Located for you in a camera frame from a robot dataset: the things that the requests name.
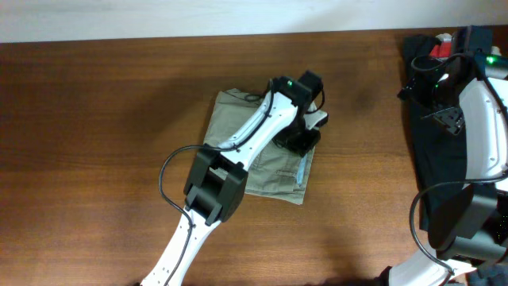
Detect khaki shorts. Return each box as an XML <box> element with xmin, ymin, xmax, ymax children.
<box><xmin>204</xmin><ymin>89</ymin><xmax>315</xmax><ymax>205</ymax></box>

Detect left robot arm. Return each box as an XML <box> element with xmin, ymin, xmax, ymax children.
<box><xmin>140</xmin><ymin>71</ymin><xmax>329</xmax><ymax>286</ymax></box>

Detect red and white garment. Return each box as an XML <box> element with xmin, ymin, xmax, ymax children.
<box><xmin>429</xmin><ymin>33</ymin><xmax>452</xmax><ymax>59</ymax></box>

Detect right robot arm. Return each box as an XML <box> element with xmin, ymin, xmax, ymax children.
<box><xmin>376</xmin><ymin>26</ymin><xmax>507</xmax><ymax>285</ymax></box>

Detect blue jeans garment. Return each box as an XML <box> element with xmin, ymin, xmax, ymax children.
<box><xmin>466</xmin><ymin>265</ymin><xmax>508</xmax><ymax>286</ymax></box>

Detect black garment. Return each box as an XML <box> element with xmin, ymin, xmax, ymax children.
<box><xmin>402</xmin><ymin>35</ymin><xmax>467</xmax><ymax>230</ymax></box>

